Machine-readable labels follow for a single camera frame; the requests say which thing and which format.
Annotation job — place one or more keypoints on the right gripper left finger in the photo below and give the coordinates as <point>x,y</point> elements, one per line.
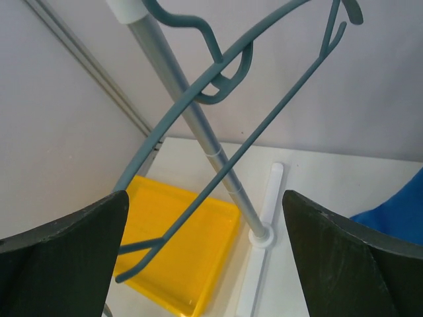
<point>64,267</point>

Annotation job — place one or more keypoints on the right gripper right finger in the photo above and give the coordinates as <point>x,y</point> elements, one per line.
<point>348,269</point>

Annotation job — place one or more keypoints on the blue tank top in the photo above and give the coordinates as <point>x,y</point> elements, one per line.
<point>401,215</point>

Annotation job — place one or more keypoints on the empty grey-blue hanger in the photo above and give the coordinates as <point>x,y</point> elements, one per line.
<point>332,36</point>

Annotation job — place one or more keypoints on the yellow plastic tray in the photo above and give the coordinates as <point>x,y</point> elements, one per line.
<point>183,275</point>

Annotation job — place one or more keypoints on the clothes rack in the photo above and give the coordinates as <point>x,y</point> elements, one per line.
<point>229,68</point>

